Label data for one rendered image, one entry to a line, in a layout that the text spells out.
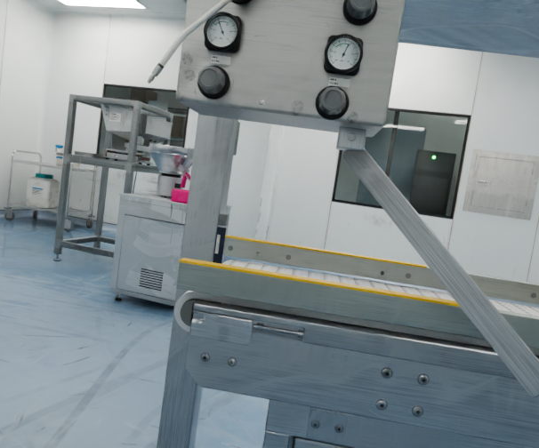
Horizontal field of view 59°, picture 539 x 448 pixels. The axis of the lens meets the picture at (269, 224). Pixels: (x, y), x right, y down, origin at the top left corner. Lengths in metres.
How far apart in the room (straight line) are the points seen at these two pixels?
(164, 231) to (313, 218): 2.86
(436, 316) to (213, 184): 0.45
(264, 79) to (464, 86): 5.38
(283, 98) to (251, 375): 0.31
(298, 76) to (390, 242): 5.24
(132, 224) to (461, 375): 2.97
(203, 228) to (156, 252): 2.47
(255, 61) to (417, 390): 0.40
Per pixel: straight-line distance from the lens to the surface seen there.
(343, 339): 0.55
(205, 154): 0.83
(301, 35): 0.51
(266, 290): 0.54
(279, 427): 0.64
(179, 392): 0.92
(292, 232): 5.85
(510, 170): 5.75
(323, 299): 0.54
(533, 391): 0.48
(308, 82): 0.50
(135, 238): 3.38
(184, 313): 0.57
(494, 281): 0.86
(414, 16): 0.79
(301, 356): 0.56
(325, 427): 0.64
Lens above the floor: 0.99
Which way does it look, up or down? 5 degrees down
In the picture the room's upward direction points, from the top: 8 degrees clockwise
